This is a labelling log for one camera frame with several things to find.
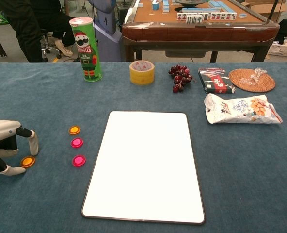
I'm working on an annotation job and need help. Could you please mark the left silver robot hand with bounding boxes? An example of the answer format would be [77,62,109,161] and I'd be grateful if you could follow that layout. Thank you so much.
[0,119,39,175]

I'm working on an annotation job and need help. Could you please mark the pink button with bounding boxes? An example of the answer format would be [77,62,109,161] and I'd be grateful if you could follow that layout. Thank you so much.
[72,155,87,167]
[70,137,84,149]

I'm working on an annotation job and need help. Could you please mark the white rectangular board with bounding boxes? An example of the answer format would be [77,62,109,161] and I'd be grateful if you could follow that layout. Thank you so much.
[81,111,206,225]

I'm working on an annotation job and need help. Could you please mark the blue backed mahjong tile row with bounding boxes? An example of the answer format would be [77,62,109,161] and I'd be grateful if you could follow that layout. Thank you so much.
[182,7,222,14]

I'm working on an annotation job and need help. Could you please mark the office chair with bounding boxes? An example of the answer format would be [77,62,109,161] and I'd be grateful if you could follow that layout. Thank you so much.
[40,28,63,62]

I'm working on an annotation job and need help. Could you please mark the standing person in black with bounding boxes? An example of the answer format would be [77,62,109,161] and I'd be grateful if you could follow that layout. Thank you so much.
[0,0,44,63]

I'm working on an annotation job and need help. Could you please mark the green Pringles can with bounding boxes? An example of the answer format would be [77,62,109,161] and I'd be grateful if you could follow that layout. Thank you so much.
[69,17,103,83]

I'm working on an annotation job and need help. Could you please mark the seated person with beige shoe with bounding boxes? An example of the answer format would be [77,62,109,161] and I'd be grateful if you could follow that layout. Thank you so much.
[33,0,77,57]

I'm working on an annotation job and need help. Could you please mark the blue machine base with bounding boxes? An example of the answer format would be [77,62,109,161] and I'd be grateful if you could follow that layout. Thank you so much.
[92,0,123,62]

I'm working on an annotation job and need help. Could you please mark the yellow tape roll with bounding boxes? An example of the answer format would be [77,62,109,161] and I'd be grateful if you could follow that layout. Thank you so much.
[129,60,156,86]

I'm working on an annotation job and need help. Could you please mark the dark red grape bunch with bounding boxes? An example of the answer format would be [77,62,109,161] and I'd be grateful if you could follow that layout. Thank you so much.
[168,64,194,94]

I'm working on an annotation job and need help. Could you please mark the blue mahjong tile stack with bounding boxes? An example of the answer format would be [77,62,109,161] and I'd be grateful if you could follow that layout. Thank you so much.
[151,0,171,13]

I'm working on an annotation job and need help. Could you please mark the black red snack box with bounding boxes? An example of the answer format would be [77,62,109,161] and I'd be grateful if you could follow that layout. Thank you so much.
[197,67,237,95]

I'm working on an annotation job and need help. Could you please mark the brown mahjong table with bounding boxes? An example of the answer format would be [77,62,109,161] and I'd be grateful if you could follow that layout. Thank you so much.
[122,0,281,63]

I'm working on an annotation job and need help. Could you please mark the mahjong tiles with black bars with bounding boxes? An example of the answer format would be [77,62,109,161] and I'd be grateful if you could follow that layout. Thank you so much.
[186,14,209,24]

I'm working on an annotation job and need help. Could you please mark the black bowl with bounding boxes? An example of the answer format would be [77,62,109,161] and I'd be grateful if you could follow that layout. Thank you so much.
[175,0,207,5]

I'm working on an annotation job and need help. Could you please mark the white snack bag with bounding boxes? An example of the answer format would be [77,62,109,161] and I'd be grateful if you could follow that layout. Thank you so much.
[204,93,284,125]

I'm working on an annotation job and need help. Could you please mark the blue felt tablecloth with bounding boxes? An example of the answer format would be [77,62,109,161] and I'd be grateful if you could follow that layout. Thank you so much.
[0,62,287,233]

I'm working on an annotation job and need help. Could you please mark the round woven rattan coaster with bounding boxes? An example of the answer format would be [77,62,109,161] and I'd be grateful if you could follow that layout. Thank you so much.
[228,68,276,93]

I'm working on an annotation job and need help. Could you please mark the white plastic basket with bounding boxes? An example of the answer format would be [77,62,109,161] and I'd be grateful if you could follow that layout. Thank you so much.
[267,43,287,59]

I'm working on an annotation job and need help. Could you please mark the clear bead bracelet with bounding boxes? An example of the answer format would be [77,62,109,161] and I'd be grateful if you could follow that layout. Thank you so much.
[239,67,268,86]

